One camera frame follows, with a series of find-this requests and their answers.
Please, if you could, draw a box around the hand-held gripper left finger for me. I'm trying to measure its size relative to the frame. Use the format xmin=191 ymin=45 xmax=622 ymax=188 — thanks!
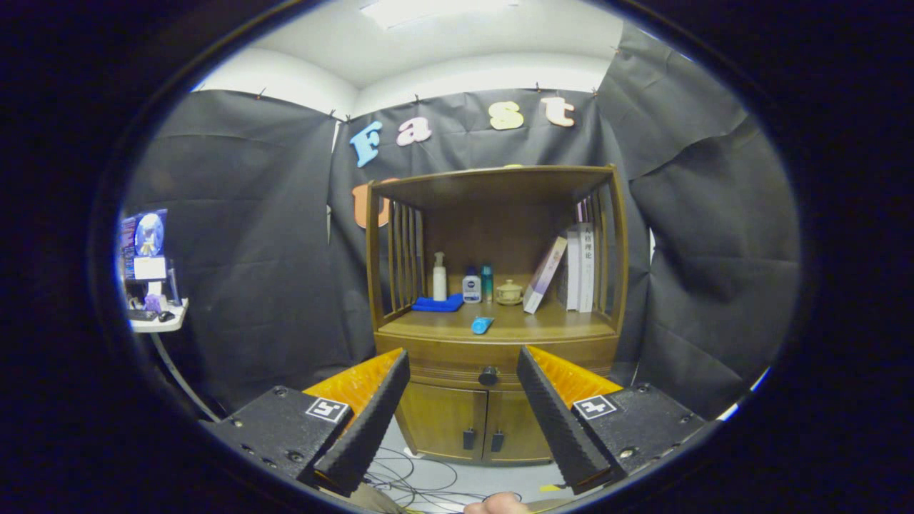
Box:
xmin=200 ymin=348 xmax=411 ymax=498

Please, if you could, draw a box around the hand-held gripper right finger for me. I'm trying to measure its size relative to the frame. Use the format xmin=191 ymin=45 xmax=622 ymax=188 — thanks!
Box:
xmin=516 ymin=346 xmax=718 ymax=495

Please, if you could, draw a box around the wooden drawer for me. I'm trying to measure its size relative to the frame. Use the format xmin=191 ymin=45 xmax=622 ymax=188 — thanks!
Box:
xmin=375 ymin=330 xmax=621 ymax=392

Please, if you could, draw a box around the wooden cabinet door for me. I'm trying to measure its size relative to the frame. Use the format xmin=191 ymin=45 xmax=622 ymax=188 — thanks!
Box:
xmin=486 ymin=389 xmax=554 ymax=465
xmin=396 ymin=382 xmax=490 ymax=463

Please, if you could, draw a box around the wooden countertop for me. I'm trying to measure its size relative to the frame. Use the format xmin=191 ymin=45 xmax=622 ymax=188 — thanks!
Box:
xmin=378 ymin=303 xmax=618 ymax=343

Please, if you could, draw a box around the wooden cabinet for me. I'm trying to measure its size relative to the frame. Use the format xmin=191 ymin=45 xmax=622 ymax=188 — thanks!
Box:
xmin=366 ymin=165 xmax=631 ymax=466

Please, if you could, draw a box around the blue folded cloth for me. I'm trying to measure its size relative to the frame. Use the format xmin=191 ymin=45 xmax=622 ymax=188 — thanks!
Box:
xmin=411 ymin=293 xmax=465 ymax=313

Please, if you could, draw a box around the leaning pink and white book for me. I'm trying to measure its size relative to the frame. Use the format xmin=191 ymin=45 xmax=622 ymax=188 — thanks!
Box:
xmin=523 ymin=236 xmax=568 ymax=315

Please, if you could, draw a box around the thin white book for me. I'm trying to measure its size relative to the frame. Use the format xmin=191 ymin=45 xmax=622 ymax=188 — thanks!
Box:
xmin=566 ymin=230 xmax=581 ymax=311

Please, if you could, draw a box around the tall white book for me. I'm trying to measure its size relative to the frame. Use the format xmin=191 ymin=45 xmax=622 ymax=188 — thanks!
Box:
xmin=578 ymin=222 xmax=596 ymax=313

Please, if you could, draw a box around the black backdrop cloth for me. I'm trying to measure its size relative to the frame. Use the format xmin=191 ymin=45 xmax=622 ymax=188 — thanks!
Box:
xmin=121 ymin=18 xmax=804 ymax=422

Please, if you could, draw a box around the white side desk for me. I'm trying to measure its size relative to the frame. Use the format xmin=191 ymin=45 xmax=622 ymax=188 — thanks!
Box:
xmin=129 ymin=298 xmax=222 ymax=423

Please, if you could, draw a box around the computer monitor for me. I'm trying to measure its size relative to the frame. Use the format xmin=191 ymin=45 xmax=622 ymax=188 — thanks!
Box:
xmin=120 ymin=208 xmax=169 ymax=283

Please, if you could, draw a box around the tangle of floor cables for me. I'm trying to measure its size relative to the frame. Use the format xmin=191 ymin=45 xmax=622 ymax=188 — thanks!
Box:
xmin=361 ymin=446 xmax=526 ymax=513

